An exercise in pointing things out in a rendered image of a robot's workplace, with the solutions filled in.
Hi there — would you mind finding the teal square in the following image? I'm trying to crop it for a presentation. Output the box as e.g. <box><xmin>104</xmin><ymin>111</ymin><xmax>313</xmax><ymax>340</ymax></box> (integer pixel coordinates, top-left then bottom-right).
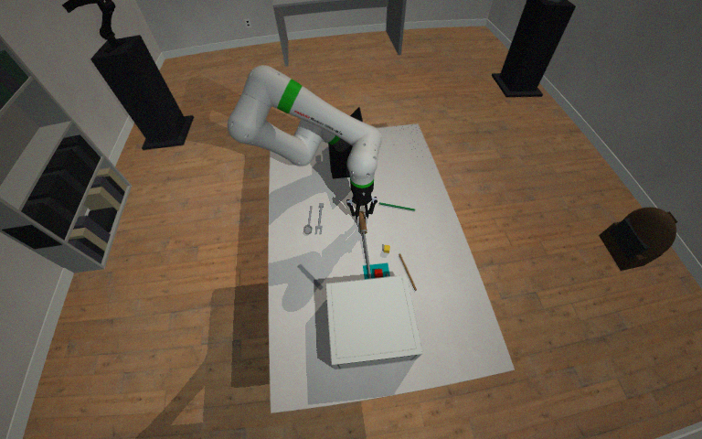
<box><xmin>363</xmin><ymin>263</ymin><xmax>390</xmax><ymax>279</ymax></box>

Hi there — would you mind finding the brown wooden tool handle with grey metal rod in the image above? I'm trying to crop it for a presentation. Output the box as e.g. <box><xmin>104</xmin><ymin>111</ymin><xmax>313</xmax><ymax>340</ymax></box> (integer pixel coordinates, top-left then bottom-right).
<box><xmin>359</xmin><ymin>211</ymin><xmax>372</xmax><ymax>279</ymax></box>

